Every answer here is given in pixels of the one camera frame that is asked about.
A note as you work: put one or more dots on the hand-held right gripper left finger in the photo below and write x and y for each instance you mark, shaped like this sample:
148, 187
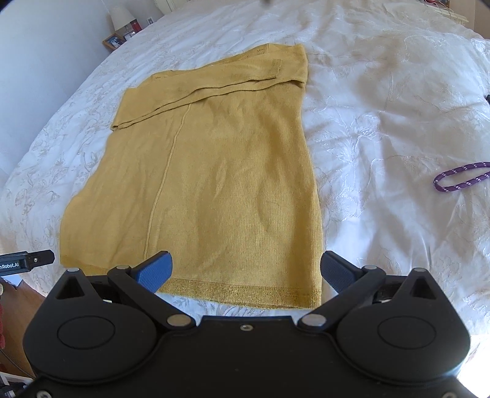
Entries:
155, 272

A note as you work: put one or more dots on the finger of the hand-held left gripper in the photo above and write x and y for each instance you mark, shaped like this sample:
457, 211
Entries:
41, 258

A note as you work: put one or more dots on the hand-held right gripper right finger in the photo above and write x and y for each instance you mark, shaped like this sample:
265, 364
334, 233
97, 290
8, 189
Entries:
337, 272

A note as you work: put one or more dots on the yellow knit sweater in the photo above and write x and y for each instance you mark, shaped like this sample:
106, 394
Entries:
214, 183

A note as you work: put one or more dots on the red cloth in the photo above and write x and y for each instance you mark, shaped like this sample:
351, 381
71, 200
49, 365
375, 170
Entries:
2, 325

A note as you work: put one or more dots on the bed with white embroidered bedspread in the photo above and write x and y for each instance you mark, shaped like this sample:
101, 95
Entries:
382, 95

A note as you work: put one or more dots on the red bottle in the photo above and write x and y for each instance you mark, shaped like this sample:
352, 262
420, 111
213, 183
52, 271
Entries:
136, 26

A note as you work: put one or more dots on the white table lamp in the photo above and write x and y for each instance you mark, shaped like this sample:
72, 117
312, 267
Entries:
120, 17

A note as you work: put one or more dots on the cream bedside table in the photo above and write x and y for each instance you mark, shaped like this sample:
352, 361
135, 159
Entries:
448, 9

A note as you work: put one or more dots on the wooden photo frame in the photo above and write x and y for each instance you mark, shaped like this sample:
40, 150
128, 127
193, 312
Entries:
113, 42

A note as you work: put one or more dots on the small silver clock frame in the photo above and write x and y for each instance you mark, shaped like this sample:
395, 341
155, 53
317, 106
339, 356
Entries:
128, 35

